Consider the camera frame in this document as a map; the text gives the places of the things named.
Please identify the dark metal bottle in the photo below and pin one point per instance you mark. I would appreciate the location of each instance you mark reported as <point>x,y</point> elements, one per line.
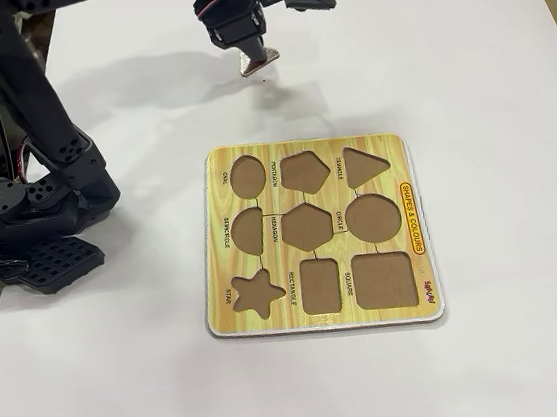
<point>40,49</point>

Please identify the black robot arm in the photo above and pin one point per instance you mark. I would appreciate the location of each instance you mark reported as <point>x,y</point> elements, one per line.
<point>34,95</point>

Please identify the black perforated table clamp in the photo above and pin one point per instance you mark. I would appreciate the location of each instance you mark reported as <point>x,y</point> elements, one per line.
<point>58,266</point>

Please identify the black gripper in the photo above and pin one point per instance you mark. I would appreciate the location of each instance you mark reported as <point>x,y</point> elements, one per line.
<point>232,32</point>

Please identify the brown triangle piece yellow pin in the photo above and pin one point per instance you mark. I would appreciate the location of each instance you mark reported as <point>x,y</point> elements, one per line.
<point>248,69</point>

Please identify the wooden shape puzzle board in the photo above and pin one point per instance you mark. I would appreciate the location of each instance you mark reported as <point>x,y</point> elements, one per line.
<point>394,165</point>

